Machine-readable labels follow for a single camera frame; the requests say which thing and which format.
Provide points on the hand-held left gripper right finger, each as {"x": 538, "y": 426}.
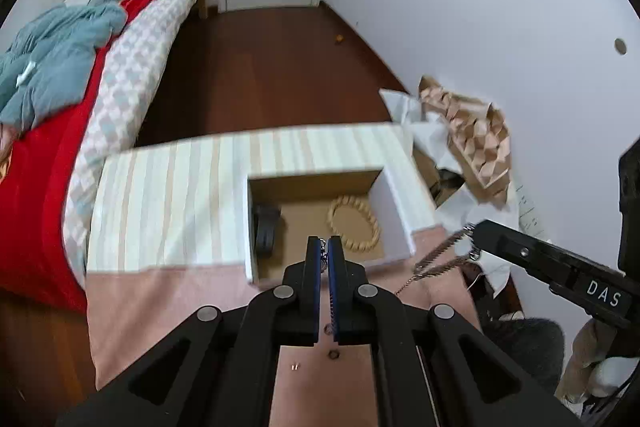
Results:
{"x": 336, "y": 292}

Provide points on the beige cloth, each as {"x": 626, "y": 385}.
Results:
{"x": 582, "y": 357}

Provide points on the striped jewelry box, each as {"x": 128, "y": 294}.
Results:
{"x": 175, "y": 202}

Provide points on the white rounded object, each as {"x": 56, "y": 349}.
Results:
{"x": 612, "y": 377}

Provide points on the patterned paper bag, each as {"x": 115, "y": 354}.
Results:
{"x": 480, "y": 137}

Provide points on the blue-grey blanket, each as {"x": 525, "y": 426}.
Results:
{"x": 55, "y": 62}

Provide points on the round wall cap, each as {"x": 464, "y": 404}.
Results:
{"x": 620, "y": 46}

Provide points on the checkered quilt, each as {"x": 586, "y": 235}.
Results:
{"x": 135, "y": 57}

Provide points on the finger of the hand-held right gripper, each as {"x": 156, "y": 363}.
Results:
{"x": 545, "y": 264}

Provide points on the crumpled white paper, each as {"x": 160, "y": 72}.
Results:
{"x": 407, "y": 112}

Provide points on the grey fuzzy slipper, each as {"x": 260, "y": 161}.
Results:
{"x": 525, "y": 352}

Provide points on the bed with red blanket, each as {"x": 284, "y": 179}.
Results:
{"x": 40, "y": 207}

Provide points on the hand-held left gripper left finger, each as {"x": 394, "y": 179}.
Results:
{"x": 313, "y": 292}

